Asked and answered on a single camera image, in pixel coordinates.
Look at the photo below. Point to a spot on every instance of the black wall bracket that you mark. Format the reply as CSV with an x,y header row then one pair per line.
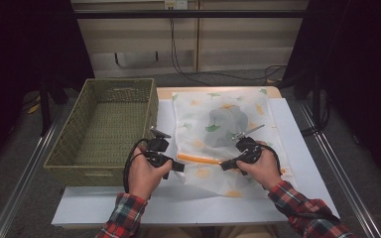
x,y
116,58
157,56

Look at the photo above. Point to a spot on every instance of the white table cover sheet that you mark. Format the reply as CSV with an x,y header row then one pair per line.
x,y
89,205

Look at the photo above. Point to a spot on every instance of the yellow floor object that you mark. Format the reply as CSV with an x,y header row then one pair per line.
x,y
33,109

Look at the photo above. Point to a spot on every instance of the white wall socket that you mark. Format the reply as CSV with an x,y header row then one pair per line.
x,y
176,4

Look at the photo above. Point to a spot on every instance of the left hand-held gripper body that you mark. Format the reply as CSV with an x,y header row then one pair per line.
x,y
158,145

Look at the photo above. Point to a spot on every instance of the white leaf-print laundry bag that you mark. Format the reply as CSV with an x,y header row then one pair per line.
x,y
211,181

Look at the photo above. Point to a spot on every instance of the person's right hand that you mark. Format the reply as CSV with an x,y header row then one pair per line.
x,y
266,172

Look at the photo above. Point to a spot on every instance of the black metal crossbar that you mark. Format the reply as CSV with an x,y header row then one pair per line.
x,y
178,14

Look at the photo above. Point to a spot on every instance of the person's left hand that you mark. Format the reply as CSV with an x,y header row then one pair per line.
x,y
144,180

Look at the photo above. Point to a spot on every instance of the black curtain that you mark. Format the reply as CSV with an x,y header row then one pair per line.
x,y
20,49
360,66

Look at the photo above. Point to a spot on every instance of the green woven basket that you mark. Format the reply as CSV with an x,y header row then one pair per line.
x,y
112,132

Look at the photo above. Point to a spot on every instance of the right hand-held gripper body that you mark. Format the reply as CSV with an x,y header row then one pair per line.
x,y
249,150

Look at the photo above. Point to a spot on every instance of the black garment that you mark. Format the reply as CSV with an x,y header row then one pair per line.
x,y
225,122

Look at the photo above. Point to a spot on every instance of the black metal stand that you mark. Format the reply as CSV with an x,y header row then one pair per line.
x,y
316,99
44,109

